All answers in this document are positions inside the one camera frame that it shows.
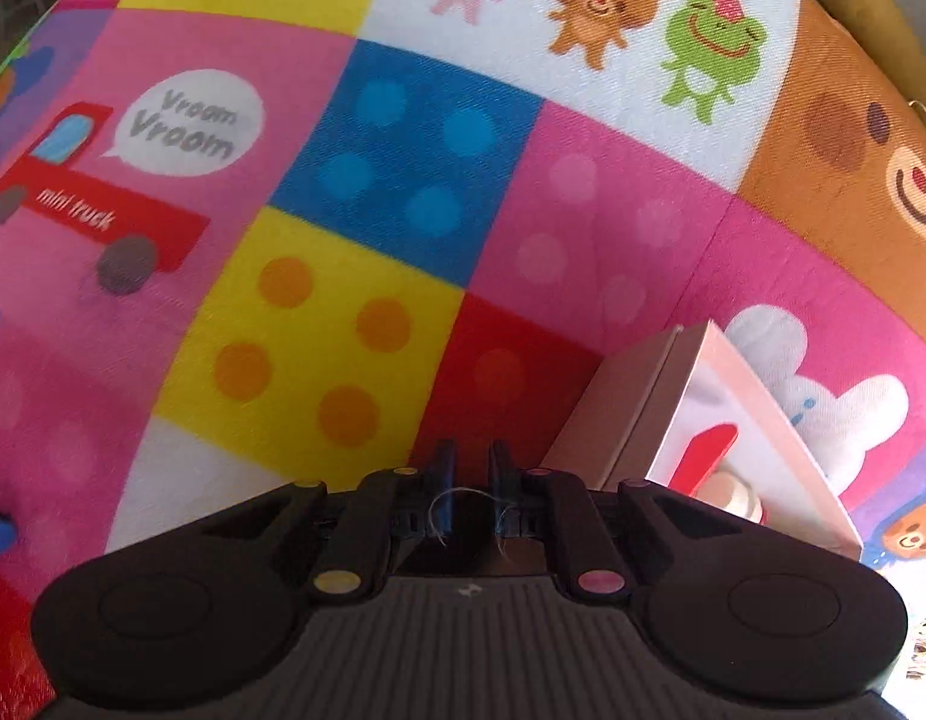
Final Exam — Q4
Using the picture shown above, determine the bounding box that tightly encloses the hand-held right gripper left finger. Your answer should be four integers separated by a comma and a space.
203, 441, 459, 605

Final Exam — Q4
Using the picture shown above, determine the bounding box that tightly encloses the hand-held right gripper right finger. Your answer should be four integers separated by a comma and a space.
489, 441, 734, 605

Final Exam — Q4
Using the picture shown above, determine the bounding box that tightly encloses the pink cardboard box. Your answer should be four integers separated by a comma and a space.
541, 321, 865, 562

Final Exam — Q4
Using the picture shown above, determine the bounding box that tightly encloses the red white toy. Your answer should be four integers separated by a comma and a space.
676, 422, 770, 527

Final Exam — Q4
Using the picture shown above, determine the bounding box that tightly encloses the colourful printed blanket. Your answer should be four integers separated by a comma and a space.
0, 0, 926, 720

